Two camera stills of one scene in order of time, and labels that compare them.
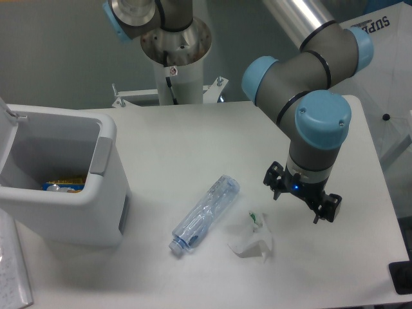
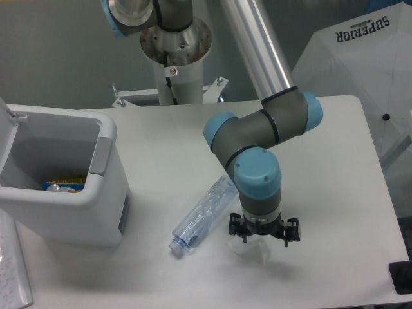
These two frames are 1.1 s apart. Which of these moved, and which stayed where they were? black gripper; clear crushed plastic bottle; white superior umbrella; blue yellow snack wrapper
Moved: black gripper
Stayed: clear crushed plastic bottle; white superior umbrella; blue yellow snack wrapper
